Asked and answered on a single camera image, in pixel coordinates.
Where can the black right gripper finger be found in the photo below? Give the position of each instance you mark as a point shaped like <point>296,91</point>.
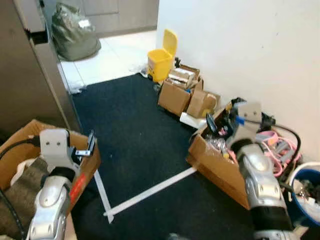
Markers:
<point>212,125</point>

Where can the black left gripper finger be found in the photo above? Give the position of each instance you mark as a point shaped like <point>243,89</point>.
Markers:
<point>92,140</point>

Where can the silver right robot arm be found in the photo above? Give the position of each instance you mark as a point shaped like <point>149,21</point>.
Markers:
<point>260,175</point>

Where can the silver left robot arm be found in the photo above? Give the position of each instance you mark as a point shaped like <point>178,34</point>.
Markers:
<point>50,200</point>

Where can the yellow plastic rubbish bin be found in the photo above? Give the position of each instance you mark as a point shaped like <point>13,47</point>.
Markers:
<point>160,62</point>

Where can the cardboard box with red label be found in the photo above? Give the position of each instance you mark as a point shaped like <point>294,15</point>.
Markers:
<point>90,167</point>

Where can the white paper sheet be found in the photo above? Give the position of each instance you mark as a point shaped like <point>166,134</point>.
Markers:
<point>192,121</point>

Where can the small closed cardboard box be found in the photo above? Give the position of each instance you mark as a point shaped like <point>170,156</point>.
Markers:
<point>200,102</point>

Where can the cardboard box with white items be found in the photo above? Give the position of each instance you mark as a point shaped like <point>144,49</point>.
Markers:
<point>172,97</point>

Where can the grey folded cloth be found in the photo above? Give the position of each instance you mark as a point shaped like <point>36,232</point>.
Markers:
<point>20,190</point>

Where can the blue bucket with white rim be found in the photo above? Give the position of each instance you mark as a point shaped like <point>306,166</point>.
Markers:
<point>300,200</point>

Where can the green full garbage bag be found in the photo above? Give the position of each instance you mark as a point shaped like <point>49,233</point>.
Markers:
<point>75,35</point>

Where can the grey robot foot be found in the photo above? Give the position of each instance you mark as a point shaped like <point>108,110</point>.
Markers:
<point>177,236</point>

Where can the grey kitchen cabinets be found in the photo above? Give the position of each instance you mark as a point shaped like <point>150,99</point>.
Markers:
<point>125,12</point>

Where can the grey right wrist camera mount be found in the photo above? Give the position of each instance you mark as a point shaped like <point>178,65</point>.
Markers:
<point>247,117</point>

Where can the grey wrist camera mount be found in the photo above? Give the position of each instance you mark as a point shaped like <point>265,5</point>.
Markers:
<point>247,117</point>
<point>54,142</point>

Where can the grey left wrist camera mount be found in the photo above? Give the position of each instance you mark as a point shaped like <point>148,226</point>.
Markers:
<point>54,142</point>

